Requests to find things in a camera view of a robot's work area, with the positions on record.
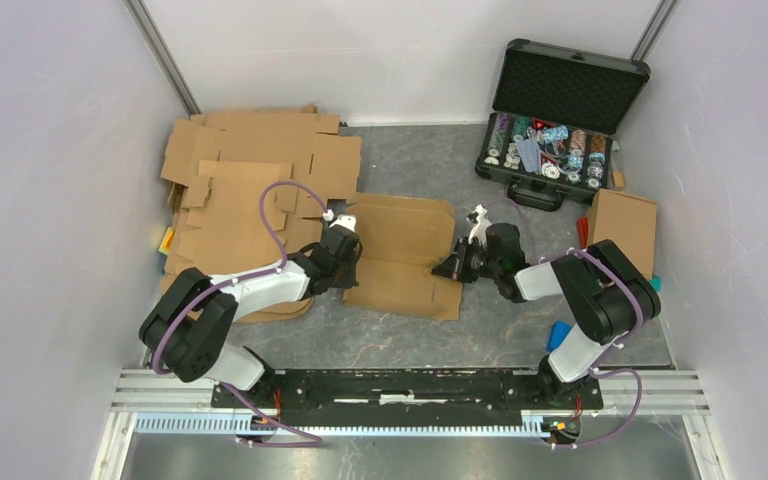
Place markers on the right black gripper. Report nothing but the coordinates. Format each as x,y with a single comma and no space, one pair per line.
454,266

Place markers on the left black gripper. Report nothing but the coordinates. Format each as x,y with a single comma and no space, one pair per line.
350,280

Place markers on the cardboard box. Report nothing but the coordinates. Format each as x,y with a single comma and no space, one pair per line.
629,221
403,238

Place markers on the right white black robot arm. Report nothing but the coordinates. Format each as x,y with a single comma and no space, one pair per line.
608,296

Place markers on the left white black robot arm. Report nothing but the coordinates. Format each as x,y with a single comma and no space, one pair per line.
187,329

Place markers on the folded cardboard box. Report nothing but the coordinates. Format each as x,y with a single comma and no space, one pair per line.
629,221

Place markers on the stack of flat cardboard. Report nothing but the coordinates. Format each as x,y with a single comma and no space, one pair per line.
245,184

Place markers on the blue block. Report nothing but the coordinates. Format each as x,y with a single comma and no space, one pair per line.
557,334

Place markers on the red object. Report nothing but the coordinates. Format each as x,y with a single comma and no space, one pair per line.
582,227

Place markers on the black poker chip case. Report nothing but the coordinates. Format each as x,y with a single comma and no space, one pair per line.
554,113

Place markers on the orange yellow block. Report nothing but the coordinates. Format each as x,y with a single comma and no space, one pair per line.
164,246

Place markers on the small brown wooden block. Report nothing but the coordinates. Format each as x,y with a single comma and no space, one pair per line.
618,181

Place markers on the teal cube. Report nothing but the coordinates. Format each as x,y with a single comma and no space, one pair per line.
656,283

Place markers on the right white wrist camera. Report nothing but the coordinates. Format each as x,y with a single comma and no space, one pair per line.
478,219

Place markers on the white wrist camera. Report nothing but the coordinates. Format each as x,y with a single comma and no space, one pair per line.
478,219
345,221

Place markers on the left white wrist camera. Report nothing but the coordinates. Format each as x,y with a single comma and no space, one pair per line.
345,221

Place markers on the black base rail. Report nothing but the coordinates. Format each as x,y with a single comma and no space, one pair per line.
478,397

